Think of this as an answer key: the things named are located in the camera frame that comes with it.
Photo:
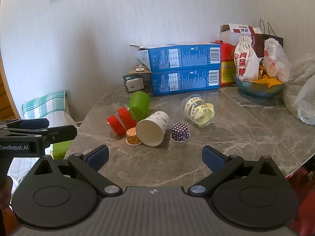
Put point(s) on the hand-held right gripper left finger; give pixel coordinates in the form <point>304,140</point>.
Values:
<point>98,156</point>

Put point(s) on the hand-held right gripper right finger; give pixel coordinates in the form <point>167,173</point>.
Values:
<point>212,157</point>

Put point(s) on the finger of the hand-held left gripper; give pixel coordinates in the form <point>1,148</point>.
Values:
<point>35,123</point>
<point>62,132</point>

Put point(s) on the red plastic cup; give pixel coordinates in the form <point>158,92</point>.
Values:
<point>115,125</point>
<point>126,118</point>

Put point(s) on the orange polka dot baking cup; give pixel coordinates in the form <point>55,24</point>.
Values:
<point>131,136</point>

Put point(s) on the purple polka dot baking cup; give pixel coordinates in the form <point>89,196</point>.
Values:
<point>180,131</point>

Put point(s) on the clear plastic cup yellow band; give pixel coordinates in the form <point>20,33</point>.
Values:
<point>196,109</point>

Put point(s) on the white printed paper cup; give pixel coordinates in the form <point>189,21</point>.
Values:
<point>152,127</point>

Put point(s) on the green plastic cup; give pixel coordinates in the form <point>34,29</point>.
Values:
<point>139,103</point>

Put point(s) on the person's left hand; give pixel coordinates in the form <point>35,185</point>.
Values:
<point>5,194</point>

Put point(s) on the green plaid cushion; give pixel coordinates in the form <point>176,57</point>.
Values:
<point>41,104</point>

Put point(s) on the blue glass bowl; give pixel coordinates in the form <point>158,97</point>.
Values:
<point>258,91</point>

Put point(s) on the blue cardboard box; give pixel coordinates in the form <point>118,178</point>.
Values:
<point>184,81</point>
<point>187,56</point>

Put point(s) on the small green white box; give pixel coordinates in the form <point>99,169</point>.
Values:
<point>133,82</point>

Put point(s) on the yellow snack packets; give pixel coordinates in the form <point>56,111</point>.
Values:
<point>267,81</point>

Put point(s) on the red cloth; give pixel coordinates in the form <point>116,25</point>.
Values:
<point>304,184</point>

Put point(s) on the clear plastic bag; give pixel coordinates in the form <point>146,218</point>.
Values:
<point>306,103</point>
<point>304,66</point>

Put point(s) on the white plastic bag red print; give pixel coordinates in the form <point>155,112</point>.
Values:
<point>275,61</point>

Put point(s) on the dark red box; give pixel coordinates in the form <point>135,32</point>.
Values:
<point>257,45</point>

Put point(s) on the white open cardboard carton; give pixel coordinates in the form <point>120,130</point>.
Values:
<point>231,33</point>

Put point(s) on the black paper bag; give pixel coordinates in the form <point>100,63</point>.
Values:
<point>275,38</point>

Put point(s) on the wooden door frame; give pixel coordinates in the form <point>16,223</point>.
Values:
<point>6,95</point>

